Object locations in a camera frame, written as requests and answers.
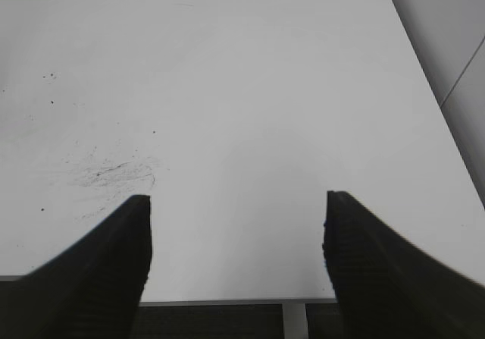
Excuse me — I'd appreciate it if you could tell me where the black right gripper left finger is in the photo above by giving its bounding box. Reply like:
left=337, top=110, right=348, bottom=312
left=1, top=195, right=152, bottom=338

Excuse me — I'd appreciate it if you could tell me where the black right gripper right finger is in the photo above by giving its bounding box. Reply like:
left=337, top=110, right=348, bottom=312
left=322, top=190, right=484, bottom=338

